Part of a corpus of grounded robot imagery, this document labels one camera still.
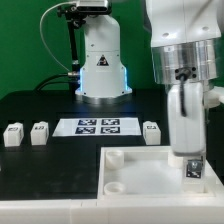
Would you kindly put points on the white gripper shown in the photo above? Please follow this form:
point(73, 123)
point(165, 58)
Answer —
point(186, 133)

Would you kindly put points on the white square table top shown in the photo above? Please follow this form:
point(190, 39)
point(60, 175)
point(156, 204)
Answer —
point(148, 171)

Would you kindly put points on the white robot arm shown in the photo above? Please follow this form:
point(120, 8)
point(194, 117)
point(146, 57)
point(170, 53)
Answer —
point(184, 49)

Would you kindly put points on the white sheet with markers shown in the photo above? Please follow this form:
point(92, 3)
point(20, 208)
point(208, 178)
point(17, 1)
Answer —
point(97, 127)

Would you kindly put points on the white L-shaped obstacle fence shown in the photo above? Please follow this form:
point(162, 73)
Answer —
point(153, 210)

